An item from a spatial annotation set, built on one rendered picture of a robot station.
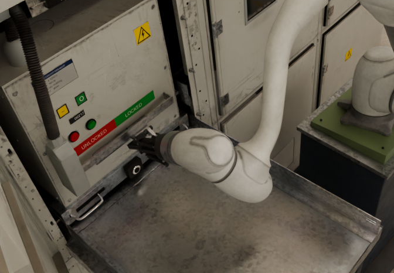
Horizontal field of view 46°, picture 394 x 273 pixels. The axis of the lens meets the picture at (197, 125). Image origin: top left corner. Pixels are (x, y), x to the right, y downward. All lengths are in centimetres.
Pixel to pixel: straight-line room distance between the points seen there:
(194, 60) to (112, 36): 32
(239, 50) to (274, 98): 50
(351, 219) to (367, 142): 38
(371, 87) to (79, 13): 96
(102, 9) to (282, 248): 82
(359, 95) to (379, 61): 14
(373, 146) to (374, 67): 27
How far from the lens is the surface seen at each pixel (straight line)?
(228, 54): 158
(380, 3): 111
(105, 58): 129
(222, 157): 105
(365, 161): 171
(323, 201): 144
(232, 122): 178
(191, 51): 146
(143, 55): 138
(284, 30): 114
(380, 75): 163
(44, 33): 130
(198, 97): 158
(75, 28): 128
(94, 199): 150
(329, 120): 179
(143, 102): 146
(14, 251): 72
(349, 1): 227
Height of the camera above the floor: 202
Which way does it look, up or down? 44 degrees down
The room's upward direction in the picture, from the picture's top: 9 degrees counter-clockwise
